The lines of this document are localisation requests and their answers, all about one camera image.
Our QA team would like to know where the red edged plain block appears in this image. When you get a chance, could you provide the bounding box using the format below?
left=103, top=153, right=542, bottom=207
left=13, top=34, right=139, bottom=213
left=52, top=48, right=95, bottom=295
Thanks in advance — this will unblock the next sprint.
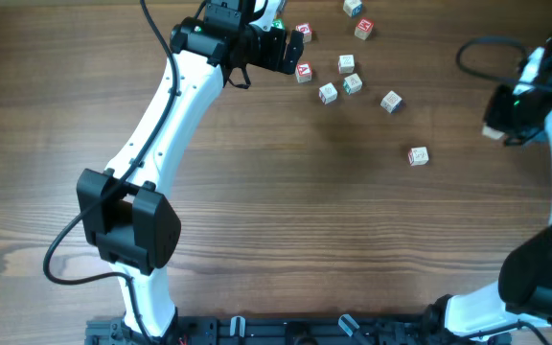
left=337, top=55, right=356, bottom=74

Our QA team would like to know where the plain red trimmed block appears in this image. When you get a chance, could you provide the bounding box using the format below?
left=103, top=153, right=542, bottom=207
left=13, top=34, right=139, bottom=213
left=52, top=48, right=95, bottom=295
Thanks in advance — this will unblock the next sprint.
left=319, top=82, right=337, bottom=104

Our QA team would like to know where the plain wooden picture block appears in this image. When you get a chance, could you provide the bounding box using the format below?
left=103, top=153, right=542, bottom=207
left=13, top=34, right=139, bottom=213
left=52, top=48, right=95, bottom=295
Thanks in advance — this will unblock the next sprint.
left=407, top=147, right=429, bottom=166

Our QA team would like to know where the red Y letter block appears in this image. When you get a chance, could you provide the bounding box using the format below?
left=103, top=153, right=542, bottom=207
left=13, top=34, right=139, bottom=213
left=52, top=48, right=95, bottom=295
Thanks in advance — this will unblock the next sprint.
left=481, top=125, right=505, bottom=140

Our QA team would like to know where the green edged plain block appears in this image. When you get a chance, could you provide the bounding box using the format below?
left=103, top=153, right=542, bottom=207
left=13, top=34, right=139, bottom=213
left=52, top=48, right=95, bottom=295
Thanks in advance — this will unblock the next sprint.
left=343, top=74, right=362, bottom=95

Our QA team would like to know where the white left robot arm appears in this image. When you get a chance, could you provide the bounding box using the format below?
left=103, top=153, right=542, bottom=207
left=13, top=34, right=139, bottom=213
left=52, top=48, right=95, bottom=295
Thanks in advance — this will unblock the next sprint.
left=77, top=17, right=311, bottom=344

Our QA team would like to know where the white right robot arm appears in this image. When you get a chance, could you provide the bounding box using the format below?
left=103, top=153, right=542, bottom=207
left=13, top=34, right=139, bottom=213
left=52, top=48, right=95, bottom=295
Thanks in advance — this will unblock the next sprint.
left=405, top=33, right=552, bottom=344

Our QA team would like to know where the red A letter block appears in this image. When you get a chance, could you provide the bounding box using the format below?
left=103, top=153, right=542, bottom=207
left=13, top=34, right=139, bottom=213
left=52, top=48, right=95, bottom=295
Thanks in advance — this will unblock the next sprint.
left=295, top=62, right=312, bottom=83

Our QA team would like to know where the red 6 number block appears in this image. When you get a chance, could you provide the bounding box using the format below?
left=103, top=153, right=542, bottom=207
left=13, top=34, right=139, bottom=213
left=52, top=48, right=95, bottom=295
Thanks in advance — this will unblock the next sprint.
left=295, top=22, right=312, bottom=43

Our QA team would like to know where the green F letter block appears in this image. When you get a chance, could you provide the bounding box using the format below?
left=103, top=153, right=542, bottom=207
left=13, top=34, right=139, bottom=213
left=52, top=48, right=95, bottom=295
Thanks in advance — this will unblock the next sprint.
left=272, top=18, right=285, bottom=30

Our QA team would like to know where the blue white corner block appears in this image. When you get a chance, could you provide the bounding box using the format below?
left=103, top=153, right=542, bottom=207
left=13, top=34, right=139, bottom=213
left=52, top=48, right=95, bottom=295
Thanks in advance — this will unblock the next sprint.
left=343, top=0, right=363, bottom=17

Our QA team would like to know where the red M letter block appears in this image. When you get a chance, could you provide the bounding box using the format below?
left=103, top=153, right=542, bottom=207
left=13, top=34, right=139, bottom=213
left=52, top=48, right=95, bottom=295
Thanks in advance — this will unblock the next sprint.
left=355, top=18, right=374, bottom=40

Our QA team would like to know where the plain B letter block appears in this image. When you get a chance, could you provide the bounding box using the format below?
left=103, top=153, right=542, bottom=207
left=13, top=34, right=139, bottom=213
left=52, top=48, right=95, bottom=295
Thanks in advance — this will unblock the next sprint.
left=380, top=91, right=403, bottom=113

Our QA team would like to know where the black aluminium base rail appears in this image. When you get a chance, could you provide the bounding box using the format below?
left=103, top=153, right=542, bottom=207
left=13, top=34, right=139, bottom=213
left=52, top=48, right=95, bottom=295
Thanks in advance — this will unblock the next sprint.
left=83, top=311, right=513, bottom=345

